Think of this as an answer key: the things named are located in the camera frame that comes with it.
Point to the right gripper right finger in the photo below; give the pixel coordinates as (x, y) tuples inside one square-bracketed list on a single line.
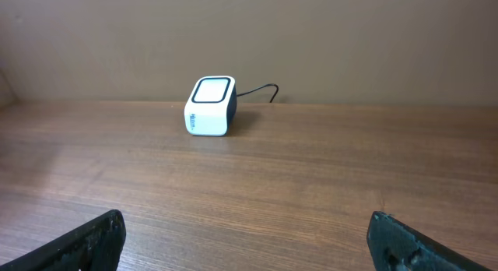
[(394, 246)]

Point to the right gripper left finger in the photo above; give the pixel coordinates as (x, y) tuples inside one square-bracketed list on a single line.
[(95, 245)]

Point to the white barcode scanner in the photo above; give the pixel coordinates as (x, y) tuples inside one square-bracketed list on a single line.
[(211, 106)]

